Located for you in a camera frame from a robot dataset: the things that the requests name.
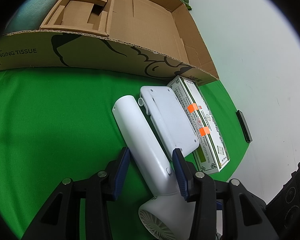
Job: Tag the green white medicine box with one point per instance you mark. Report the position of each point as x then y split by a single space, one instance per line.
211 156

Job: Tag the white plastic device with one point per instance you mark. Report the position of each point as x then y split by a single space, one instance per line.
169 119

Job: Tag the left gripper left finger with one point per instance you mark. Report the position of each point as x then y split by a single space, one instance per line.
79 208

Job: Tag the white handheld fan device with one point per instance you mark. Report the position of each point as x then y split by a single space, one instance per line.
167 215

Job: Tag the large cardboard tray box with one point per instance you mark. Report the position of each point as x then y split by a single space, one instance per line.
154 38

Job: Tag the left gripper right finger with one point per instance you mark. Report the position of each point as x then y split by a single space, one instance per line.
243 213

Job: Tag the narrow cardboard insert box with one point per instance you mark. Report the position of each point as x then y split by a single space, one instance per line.
82 16

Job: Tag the pink pig plush toy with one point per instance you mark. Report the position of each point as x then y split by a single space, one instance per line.
29 15

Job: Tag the green tablecloth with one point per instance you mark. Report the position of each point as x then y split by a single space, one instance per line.
57 123

